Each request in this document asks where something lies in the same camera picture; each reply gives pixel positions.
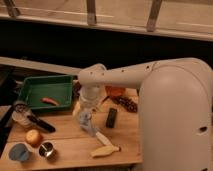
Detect dark grape bunch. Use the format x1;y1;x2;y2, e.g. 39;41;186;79
112;96;138;113

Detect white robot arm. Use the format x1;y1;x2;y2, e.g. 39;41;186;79
78;58;213;171

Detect green plastic tray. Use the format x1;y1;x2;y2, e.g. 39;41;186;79
18;75;73;113

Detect clear glass jar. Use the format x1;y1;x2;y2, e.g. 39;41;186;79
12;111;31;128

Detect blue plastic cup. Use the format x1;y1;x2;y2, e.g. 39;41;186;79
8;143;30;162

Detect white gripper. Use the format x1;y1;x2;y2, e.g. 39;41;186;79
72;86;102;117

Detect yellow apple toy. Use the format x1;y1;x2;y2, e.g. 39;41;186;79
25;129;42;146

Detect small metal cup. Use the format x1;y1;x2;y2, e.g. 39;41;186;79
39;142;55;158

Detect orange bowl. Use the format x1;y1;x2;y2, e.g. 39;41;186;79
105;86;125;97

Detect grey white towel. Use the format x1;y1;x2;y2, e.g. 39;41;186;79
77;109;113;147

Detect black rectangular block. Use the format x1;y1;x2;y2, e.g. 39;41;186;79
106;108;117;128

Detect black handled kitchen tool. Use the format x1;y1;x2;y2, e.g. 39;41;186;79
13;103;57;134

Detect orange carrot toy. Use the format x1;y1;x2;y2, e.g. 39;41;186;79
41;97;59;106

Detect yellow banana toy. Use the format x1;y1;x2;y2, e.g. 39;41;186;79
90;145;121;158

